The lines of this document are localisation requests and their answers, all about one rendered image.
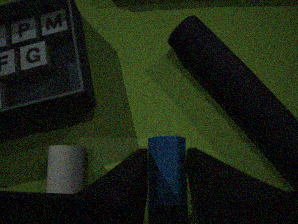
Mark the black keyboard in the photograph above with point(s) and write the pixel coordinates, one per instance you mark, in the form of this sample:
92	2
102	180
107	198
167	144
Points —
44	67

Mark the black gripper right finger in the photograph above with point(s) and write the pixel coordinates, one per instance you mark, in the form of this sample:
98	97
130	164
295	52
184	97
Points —
223	194

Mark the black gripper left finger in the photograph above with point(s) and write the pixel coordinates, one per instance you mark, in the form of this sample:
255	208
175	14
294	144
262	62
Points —
119	197

